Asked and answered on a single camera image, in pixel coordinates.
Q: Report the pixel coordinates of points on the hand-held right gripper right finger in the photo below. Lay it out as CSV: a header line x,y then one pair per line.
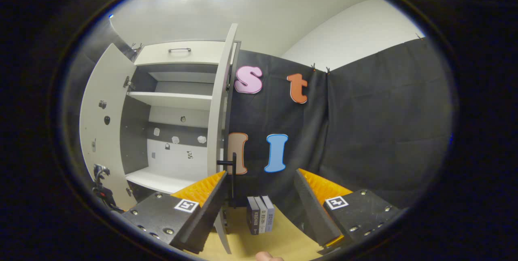
x,y
313,216

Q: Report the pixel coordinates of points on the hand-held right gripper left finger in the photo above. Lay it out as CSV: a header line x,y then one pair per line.
x,y
210,212

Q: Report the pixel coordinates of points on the metal door hinge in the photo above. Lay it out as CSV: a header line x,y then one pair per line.
x,y
128,83
129,191

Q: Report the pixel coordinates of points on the white cabinet shelf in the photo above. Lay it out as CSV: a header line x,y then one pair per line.
x,y
158,180
174,100

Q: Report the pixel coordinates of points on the grey and white cabinet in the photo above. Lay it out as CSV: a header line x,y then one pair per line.
x,y
178,155

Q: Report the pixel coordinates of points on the white cabinet drawer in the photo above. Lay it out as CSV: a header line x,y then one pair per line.
x,y
202,52

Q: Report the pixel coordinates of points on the white book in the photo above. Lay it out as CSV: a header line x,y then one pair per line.
x,y
262,214

